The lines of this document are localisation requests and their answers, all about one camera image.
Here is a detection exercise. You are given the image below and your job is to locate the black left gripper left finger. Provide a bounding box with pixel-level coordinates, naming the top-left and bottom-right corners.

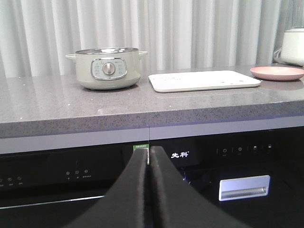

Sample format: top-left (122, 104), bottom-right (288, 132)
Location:
top-left (67, 152), bottom-right (147, 228)

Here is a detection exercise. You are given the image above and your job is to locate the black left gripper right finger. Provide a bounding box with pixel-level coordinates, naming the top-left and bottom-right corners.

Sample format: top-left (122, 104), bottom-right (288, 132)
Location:
top-left (150, 146), bottom-right (247, 228)

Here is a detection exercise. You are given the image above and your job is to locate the cream bear serving tray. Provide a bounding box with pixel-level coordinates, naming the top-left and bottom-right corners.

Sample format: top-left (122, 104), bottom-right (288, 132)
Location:
top-left (148, 70), bottom-right (261, 93)

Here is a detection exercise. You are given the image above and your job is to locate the pink round plate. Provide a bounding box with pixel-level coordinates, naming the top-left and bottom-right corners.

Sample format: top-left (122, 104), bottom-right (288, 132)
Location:
top-left (250, 66), bottom-right (304, 81)

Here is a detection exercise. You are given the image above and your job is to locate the green energy label sticker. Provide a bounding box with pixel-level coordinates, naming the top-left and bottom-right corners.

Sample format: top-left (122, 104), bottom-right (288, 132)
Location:
top-left (133, 143), bottom-right (150, 165)

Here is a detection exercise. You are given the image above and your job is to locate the black built-in dishwasher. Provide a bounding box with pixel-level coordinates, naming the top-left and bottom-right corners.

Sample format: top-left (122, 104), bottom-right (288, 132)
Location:
top-left (0, 142), bottom-right (150, 228)

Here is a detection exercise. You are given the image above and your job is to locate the black disinfection cabinet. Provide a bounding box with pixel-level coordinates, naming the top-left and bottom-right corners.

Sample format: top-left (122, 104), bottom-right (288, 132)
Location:
top-left (149, 127), bottom-right (304, 228)

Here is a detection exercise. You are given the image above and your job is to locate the pale green electric pot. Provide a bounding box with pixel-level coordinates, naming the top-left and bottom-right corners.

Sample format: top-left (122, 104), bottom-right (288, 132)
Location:
top-left (65, 47), bottom-right (148, 90)

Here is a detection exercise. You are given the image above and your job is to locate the white blender appliance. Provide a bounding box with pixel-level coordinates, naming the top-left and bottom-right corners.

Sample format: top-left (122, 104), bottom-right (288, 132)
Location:
top-left (273, 0), bottom-right (304, 67)

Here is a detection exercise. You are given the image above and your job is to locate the white pleated curtain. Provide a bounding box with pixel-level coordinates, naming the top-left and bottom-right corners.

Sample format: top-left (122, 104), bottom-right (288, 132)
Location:
top-left (0, 0), bottom-right (289, 78)

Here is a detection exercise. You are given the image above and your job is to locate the upper silver drawer handle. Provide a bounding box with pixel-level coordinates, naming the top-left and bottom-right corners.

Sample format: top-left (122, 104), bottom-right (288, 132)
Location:
top-left (218, 175), bottom-right (270, 201)

